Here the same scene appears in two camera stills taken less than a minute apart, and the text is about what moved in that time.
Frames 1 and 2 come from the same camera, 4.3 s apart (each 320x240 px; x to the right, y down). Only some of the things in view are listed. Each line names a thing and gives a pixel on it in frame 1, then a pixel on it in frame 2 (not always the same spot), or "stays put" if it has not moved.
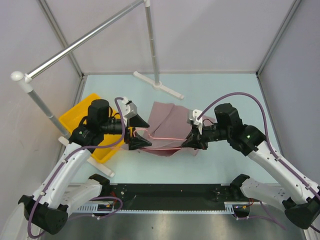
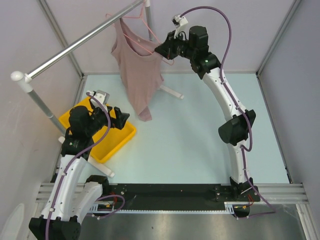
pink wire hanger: (158, 138) → (141, 17)
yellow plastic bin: (73, 117) stays put
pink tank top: (168, 128) → (140, 67)
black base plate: (169, 196) stays put
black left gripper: (137, 142) → (121, 117)
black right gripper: (197, 140) → (166, 48)
